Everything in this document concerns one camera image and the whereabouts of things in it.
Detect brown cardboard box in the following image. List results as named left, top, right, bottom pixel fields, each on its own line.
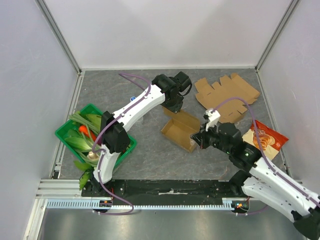
left=161, top=107, right=201, bottom=153

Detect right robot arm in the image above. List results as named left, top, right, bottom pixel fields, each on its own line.
left=191, top=123, right=320, bottom=240

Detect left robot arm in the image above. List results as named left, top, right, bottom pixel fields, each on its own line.
left=92, top=71, right=192, bottom=197

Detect red snack bag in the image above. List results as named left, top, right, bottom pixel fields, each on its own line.
left=250, top=120, right=289, bottom=155

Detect beige cassava chips bag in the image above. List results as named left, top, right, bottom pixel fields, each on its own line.
left=242, top=129, right=279, bottom=160

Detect orange carrot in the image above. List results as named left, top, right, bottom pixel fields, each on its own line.
left=78, top=125, right=97, bottom=141

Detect white mushroom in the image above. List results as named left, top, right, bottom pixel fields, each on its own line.
left=86, top=151, right=99, bottom=161

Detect green long beans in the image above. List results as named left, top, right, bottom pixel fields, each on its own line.
left=65, top=111, right=101, bottom=167

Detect green leafy vegetable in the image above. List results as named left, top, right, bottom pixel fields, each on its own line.
left=64, top=111, right=102, bottom=190

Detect green plastic basket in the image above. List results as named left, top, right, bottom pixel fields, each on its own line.
left=54, top=103, right=138, bottom=173

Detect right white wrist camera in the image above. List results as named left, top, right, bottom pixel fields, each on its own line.
left=204, top=108, right=221, bottom=132

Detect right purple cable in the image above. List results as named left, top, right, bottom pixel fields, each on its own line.
left=212, top=96, right=320, bottom=216

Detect purple cable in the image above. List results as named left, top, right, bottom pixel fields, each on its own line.
left=91, top=72, right=152, bottom=216
left=212, top=96, right=320, bottom=216

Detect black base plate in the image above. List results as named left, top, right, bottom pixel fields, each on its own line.
left=81, top=179, right=261, bottom=207

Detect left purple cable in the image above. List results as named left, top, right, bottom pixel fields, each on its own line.
left=91, top=72, right=152, bottom=216

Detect grey cable duct rail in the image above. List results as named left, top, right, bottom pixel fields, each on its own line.
left=46, top=199, right=249, bottom=211

